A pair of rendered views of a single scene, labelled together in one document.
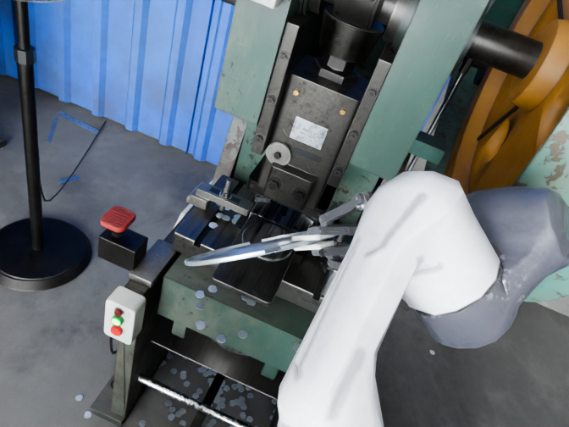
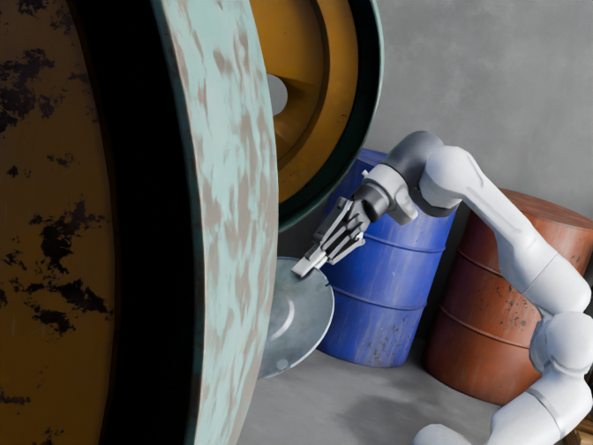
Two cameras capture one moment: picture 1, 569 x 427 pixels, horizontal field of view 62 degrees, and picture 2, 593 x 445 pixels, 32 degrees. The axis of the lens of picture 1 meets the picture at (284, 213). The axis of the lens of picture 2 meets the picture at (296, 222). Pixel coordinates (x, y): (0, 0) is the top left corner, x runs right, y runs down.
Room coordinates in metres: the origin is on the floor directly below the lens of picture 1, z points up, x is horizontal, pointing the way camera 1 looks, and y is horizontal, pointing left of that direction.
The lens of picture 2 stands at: (0.72, 1.93, 1.57)
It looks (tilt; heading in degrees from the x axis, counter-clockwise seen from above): 13 degrees down; 267
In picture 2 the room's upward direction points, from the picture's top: 17 degrees clockwise
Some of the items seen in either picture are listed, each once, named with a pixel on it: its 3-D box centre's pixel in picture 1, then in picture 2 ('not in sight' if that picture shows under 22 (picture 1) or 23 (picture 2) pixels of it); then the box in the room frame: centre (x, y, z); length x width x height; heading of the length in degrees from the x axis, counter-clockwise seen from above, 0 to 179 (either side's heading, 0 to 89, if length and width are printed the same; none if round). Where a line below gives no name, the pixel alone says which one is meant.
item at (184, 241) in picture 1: (273, 241); not in sight; (0.96, 0.00, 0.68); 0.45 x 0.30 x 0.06; 85
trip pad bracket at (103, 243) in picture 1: (122, 262); not in sight; (0.76, 0.33, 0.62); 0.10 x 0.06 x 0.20; 85
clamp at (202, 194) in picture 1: (222, 193); not in sight; (0.98, 0.17, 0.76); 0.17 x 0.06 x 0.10; 85
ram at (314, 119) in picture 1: (309, 135); not in sight; (0.92, 0.01, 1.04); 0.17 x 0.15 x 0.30; 175
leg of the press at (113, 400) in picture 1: (194, 231); not in sight; (1.13, 0.26, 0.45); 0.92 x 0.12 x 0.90; 175
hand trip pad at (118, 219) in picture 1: (117, 228); not in sight; (0.76, 0.35, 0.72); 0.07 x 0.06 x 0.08; 175
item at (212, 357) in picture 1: (244, 319); not in sight; (0.97, 0.00, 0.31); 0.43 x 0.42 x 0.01; 85
